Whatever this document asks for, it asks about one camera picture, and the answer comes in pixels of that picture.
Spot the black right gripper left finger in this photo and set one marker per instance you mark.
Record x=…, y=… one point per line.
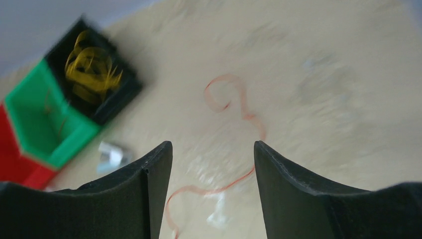
x=125, y=204

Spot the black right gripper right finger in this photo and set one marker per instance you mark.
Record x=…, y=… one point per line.
x=300, y=204

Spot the white stapler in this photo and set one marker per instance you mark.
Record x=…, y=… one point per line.
x=112, y=157

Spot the green plastic bin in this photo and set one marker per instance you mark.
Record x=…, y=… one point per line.
x=47, y=127

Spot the red plastic bin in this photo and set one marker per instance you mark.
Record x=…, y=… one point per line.
x=17, y=167

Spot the black plastic bin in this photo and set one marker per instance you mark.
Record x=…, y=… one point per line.
x=92, y=75

